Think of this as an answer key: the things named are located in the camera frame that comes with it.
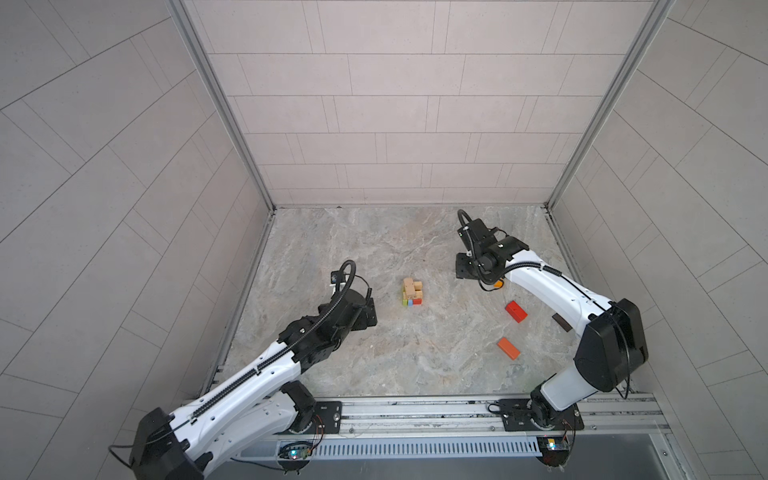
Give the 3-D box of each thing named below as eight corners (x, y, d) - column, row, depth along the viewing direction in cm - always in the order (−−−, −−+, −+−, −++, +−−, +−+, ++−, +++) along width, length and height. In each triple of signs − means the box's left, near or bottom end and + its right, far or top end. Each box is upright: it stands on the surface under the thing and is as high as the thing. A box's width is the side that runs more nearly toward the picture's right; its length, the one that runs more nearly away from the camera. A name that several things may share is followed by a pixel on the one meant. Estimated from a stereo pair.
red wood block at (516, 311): (519, 324, 89) (521, 320, 87) (503, 308, 92) (505, 305, 90) (525, 318, 90) (528, 315, 88) (510, 303, 93) (512, 299, 91)
